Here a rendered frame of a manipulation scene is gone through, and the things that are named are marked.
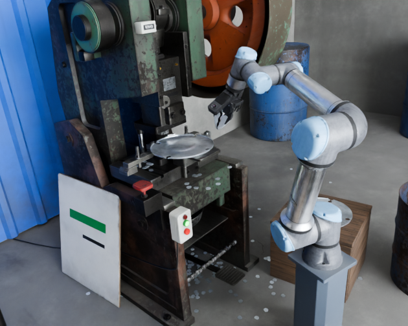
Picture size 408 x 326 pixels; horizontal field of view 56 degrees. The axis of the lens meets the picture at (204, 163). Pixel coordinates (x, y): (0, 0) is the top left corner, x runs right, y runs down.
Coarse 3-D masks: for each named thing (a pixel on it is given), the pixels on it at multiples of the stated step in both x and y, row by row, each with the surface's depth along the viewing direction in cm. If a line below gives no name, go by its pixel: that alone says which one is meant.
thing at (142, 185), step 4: (140, 180) 150; (144, 180) 150; (136, 184) 148; (140, 184) 147; (144, 184) 147; (148, 184) 147; (152, 184) 147; (136, 188) 146; (140, 188) 145; (144, 188) 145; (148, 188) 146; (144, 192) 149
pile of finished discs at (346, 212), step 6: (318, 198) 208; (324, 198) 207; (336, 204) 201; (342, 204) 200; (342, 210) 195; (348, 210) 195; (342, 216) 191; (348, 216) 190; (342, 222) 186; (348, 222) 185
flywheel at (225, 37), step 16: (208, 0) 177; (224, 0) 176; (240, 0) 170; (256, 0) 161; (208, 16) 181; (224, 16) 179; (256, 16) 164; (208, 32) 188; (224, 32) 182; (240, 32) 176; (256, 32) 166; (224, 48) 185; (256, 48) 169; (208, 64) 196; (224, 64) 189; (208, 80) 195; (224, 80) 188
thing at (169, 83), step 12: (168, 60) 163; (168, 72) 164; (168, 84) 166; (180, 84) 171; (168, 96) 168; (180, 96) 173; (144, 108) 172; (156, 108) 166; (168, 108) 165; (180, 108) 170; (144, 120) 175; (156, 120) 169; (168, 120) 168; (180, 120) 172
